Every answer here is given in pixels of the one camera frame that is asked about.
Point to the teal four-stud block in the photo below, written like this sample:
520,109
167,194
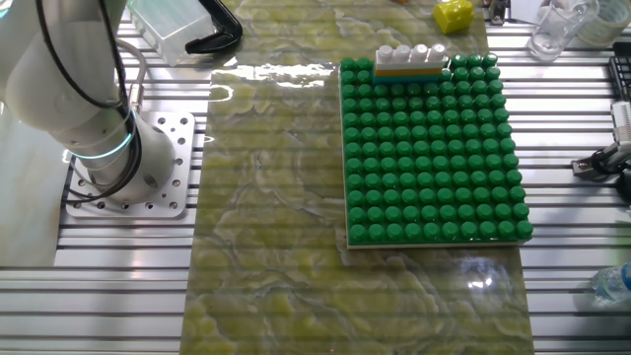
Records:
404,80

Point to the yellow-orange four-stud block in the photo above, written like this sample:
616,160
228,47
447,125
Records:
409,72

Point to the white four-stud block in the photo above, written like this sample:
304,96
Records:
409,59

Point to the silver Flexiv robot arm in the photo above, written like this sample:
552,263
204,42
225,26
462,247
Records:
49,74

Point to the green marble pattern mat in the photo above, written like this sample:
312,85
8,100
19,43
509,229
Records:
261,197

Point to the green studded baseplate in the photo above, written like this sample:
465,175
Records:
434,172

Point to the black C-clamp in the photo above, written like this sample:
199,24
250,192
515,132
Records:
227,34

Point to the translucent plastic box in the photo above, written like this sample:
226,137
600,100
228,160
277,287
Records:
172,29

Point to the lime square block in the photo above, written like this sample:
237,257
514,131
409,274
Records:
453,17

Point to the clear plastic cup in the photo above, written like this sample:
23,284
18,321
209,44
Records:
554,29

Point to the clear water bottle blue cap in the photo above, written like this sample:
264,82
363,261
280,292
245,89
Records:
613,283

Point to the black keyboard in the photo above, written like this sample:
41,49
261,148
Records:
622,74

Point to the clear tape roll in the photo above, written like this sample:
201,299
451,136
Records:
613,34

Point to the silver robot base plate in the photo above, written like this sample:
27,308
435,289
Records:
182,128

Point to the metal camera bracket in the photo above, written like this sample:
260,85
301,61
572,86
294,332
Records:
591,165

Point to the black bracket knob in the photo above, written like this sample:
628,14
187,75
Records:
625,187

